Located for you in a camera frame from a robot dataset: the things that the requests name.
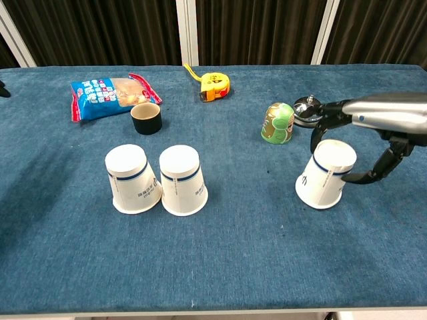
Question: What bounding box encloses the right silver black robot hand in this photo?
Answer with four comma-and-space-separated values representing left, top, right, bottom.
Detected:
310, 92, 427, 185

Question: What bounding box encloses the white paper cup blue band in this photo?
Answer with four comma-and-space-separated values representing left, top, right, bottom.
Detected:
159, 144, 209, 217
295, 139, 358, 211
105, 143, 163, 215

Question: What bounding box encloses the chrome desk call bell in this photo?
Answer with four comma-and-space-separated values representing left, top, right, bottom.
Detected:
292, 94, 324, 129

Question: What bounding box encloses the dark pleated curtain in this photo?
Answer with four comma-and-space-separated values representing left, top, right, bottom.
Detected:
322, 0, 427, 69
195, 0, 328, 67
2, 0, 178, 67

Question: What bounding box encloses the blue red snack bag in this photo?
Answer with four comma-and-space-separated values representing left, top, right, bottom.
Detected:
69, 72, 163, 123

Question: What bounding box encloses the green painted nesting doll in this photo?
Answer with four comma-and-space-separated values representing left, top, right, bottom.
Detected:
260, 102, 296, 146

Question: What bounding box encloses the black cylindrical cup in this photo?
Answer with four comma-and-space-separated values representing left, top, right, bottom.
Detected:
130, 102, 163, 135

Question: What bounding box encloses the yellow tape measure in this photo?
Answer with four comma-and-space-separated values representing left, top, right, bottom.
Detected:
183, 63, 231, 103

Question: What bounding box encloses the blue table cloth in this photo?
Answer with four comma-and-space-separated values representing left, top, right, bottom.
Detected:
0, 64, 427, 316

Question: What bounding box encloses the white frame post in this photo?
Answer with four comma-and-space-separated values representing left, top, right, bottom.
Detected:
0, 3, 37, 69
310, 0, 345, 65
175, 0, 199, 67

